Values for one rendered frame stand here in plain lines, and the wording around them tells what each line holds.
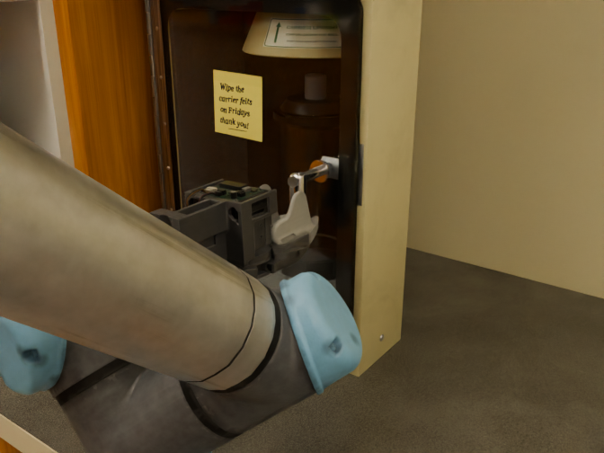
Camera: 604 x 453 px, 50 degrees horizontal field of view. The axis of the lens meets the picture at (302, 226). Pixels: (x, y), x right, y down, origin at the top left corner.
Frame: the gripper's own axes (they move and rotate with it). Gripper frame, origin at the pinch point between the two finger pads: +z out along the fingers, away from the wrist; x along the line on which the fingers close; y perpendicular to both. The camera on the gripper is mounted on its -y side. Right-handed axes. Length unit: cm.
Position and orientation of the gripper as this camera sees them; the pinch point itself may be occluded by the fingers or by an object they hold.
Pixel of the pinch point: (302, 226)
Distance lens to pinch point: 72.1
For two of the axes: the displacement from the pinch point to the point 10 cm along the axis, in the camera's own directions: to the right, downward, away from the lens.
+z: 5.8, -3.0, 7.5
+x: -8.1, -1.8, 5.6
